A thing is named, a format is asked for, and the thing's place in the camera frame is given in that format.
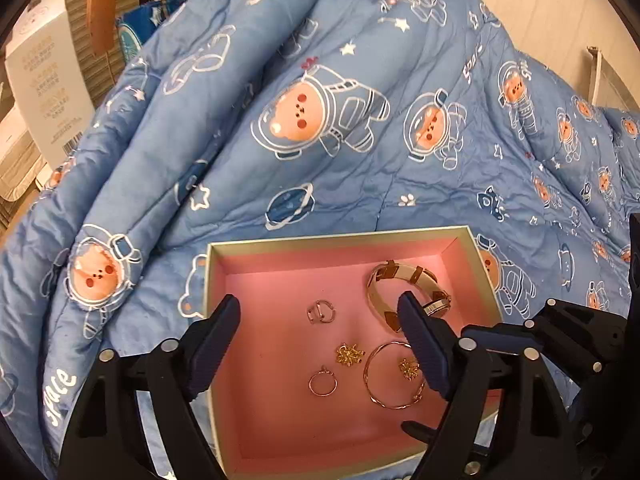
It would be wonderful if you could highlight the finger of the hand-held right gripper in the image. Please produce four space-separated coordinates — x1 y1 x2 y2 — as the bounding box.
402 421 442 445
462 298 626 373

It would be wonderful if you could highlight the white louvered closet door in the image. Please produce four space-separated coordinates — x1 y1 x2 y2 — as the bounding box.
50 0 151 106

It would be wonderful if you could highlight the blue bear printed blanket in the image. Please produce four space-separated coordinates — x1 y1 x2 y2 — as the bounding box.
0 0 640 480

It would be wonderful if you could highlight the silver double ring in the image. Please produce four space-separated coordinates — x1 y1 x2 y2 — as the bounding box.
306 300 335 325

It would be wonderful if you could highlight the rose gold bangle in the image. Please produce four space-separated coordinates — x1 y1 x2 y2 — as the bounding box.
363 340 427 409

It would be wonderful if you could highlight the green box with pink lining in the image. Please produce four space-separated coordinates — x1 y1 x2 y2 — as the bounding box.
205 226 503 478

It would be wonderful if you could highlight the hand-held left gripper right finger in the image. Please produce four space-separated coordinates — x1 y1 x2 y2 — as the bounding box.
396 292 581 480

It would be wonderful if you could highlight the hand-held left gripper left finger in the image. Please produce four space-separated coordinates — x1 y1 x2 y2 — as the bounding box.
57 294 242 480

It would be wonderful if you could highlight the cream and brown bracelet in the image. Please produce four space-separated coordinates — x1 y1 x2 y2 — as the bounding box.
367 259 452 335

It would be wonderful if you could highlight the white tall cardboard box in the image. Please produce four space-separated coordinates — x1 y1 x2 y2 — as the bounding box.
4 0 98 171

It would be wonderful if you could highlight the rose gold ring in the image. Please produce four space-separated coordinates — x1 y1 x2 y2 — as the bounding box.
308 366 338 397

